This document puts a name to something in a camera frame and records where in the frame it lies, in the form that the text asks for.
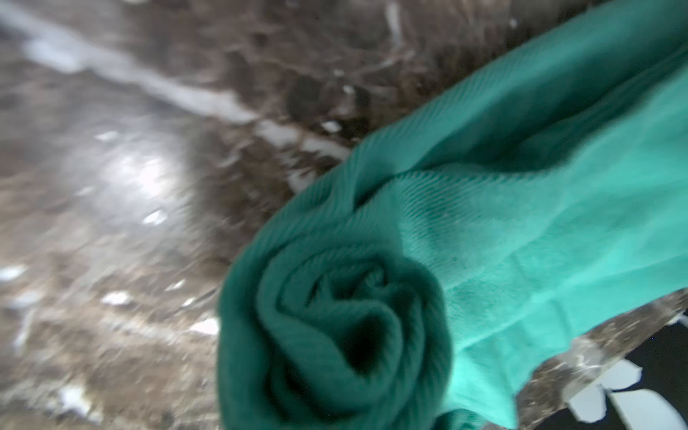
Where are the green long pants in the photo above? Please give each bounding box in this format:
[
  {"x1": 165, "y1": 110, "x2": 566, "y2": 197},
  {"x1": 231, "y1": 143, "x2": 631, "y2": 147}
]
[{"x1": 217, "y1": 1, "x2": 687, "y2": 429}]

